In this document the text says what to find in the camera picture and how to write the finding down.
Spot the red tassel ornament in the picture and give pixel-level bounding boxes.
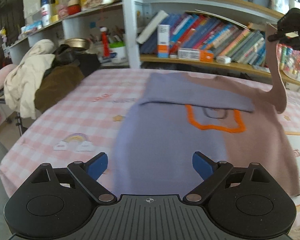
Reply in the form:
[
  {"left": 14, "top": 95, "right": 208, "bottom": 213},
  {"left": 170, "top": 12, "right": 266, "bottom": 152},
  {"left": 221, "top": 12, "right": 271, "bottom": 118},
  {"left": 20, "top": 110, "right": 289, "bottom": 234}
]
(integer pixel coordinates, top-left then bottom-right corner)
[{"left": 100, "top": 27, "right": 111, "bottom": 57}]

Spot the cream padded jacket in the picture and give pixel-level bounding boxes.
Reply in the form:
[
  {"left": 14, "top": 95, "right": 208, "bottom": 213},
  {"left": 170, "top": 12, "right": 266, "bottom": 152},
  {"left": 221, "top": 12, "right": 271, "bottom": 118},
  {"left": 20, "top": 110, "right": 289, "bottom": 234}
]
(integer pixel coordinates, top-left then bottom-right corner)
[{"left": 4, "top": 39, "right": 56, "bottom": 120}]

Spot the colourful flower bouquet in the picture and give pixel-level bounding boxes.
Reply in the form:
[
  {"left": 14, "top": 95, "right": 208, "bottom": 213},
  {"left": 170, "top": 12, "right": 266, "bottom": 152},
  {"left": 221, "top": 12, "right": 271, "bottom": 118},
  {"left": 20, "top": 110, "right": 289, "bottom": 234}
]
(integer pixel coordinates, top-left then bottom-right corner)
[{"left": 277, "top": 44, "right": 300, "bottom": 81}]

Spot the white bookshelf with wooden boards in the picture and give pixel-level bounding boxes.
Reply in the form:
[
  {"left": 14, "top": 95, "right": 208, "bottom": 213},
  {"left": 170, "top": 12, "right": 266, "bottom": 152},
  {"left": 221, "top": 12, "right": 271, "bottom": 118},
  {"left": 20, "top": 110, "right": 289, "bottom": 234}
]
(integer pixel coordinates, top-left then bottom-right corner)
[{"left": 9, "top": 0, "right": 300, "bottom": 88}]

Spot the brown leather shoe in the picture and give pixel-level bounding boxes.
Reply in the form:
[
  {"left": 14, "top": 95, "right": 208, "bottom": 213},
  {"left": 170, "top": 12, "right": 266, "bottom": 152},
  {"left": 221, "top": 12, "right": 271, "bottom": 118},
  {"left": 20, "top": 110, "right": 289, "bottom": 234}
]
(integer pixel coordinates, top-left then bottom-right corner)
[{"left": 52, "top": 44, "right": 78, "bottom": 67}]

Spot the round gold tin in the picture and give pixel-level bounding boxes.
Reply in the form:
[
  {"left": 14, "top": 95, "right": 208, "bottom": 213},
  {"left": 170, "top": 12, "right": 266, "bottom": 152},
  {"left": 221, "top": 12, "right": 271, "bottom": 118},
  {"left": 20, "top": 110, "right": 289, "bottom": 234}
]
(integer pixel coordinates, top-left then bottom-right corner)
[{"left": 64, "top": 38, "right": 90, "bottom": 51}]

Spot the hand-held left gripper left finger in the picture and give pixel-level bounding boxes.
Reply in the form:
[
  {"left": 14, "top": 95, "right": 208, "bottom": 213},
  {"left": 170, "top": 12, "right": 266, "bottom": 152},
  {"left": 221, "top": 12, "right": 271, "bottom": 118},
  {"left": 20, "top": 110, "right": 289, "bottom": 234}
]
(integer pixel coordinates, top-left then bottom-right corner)
[{"left": 27, "top": 152, "right": 118, "bottom": 205}]

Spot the dark wooden door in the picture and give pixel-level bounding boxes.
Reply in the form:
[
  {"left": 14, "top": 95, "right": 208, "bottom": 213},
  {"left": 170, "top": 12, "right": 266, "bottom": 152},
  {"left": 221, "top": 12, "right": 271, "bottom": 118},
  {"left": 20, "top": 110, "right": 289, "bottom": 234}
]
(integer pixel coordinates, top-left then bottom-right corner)
[{"left": 0, "top": 0, "right": 25, "bottom": 64}]

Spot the thick white-edged paperback book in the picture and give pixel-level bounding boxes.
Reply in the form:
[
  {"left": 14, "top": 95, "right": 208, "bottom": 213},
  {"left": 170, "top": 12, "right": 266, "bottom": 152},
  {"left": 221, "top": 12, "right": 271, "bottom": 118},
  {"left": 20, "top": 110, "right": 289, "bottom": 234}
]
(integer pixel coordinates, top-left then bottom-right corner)
[{"left": 136, "top": 10, "right": 169, "bottom": 44}]

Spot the upright white orange box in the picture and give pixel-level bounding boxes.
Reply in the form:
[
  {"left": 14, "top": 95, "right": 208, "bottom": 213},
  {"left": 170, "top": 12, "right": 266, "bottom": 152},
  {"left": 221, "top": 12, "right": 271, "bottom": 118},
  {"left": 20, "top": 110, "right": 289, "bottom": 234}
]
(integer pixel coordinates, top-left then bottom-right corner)
[{"left": 157, "top": 24, "right": 171, "bottom": 58}]

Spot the black stand leg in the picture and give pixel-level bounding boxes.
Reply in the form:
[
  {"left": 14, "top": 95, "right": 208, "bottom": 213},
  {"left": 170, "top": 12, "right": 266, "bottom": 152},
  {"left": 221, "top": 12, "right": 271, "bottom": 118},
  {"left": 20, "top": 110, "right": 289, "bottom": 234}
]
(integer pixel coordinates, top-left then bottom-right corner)
[{"left": 14, "top": 112, "right": 28, "bottom": 137}]

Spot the cluster of pens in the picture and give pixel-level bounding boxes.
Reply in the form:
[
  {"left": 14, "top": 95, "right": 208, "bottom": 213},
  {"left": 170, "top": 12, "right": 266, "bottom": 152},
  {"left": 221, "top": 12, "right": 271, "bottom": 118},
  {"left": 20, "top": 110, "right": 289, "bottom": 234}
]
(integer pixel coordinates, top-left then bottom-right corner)
[{"left": 90, "top": 26, "right": 126, "bottom": 44}]

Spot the pink checked printed desk mat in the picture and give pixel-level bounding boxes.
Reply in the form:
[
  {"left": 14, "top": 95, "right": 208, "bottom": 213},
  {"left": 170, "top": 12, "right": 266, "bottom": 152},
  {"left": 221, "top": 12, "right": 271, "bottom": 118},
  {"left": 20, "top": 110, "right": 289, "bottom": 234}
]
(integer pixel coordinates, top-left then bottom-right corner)
[{"left": 0, "top": 69, "right": 300, "bottom": 230}]

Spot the red round jar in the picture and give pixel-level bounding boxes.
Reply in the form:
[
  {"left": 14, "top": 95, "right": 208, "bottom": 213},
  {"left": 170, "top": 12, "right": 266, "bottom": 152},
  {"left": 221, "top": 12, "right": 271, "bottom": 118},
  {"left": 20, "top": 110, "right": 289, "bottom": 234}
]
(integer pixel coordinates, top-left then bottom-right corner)
[{"left": 67, "top": 0, "right": 81, "bottom": 16}]

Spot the pink cushion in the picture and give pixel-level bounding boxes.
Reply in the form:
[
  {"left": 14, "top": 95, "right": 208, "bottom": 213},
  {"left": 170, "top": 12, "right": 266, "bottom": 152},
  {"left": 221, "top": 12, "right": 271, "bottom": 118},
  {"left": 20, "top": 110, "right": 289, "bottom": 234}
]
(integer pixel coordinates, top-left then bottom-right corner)
[{"left": 0, "top": 64, "right": 17, "bottom": 92}]

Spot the white bottle with blue label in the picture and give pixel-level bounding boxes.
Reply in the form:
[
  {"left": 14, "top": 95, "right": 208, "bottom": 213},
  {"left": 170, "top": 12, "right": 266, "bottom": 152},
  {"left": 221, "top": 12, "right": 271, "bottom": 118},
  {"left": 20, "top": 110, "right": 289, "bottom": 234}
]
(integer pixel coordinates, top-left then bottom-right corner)
[{"left": 41, "top": 0, "right": 56, "bottom": 27}]

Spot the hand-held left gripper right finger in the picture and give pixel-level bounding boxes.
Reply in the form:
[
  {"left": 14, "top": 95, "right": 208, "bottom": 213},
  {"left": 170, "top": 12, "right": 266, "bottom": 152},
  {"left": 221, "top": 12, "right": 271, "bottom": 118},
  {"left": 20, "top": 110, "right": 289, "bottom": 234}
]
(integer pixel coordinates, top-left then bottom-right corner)
[{"left": 182, "top": 151, "right": 273, "bottom": 205}]

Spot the purple and pink sweater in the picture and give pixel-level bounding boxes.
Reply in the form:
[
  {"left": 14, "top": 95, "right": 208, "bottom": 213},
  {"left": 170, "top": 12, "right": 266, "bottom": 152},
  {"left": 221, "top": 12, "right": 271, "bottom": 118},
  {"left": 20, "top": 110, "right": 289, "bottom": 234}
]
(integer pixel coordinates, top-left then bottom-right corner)
[{"left": 112, "top": 22, "right": 300, "bottom": 198}]

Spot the row of colourful books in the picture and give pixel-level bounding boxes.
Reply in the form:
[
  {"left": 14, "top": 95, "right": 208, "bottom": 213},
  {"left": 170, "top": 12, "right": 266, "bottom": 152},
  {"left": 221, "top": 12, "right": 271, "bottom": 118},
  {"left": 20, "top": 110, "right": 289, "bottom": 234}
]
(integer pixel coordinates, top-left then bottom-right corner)
[{"left": 140, "top": 10, "right": 270, "bottom": 67}]

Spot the brown cloth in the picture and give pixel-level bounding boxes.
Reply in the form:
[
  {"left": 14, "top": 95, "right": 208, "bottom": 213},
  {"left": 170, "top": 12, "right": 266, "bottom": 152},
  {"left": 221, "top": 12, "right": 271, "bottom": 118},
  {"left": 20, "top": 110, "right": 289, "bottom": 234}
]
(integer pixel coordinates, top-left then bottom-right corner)
[{"left": 34, "top": 65, "right": 85, "bottom": 113}]

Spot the white jar with green lid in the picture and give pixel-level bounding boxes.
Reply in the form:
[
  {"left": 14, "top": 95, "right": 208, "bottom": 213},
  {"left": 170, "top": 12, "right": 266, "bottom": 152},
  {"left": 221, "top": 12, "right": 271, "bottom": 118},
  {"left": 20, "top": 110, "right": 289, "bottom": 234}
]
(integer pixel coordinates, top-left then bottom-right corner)
[{"left": 109, "top": 42, "right": 127, "bottom": 63}]

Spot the long white orange box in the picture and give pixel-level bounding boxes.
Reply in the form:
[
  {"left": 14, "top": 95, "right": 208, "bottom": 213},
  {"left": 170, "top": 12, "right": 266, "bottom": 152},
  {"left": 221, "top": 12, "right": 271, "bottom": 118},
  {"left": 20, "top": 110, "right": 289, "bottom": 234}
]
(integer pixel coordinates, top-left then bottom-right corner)
[{"left": 177, "top": 47, "right": 214, "bottom": 62}]

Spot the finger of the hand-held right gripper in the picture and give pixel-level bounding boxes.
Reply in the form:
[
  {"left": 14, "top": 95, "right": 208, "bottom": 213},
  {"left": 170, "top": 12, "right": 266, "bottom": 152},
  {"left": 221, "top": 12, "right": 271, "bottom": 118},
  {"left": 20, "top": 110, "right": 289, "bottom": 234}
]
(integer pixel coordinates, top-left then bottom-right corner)
[{"left": 267, "top": 29, "right": 300, "bottom": 43}]

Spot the black box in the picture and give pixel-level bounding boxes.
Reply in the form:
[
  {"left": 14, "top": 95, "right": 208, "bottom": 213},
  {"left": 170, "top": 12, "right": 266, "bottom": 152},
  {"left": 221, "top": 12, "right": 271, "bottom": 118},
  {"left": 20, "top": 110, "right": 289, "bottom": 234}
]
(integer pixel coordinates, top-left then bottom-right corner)
[{"left": 76, "top": 54, "right": 101, "bottom": 78}]

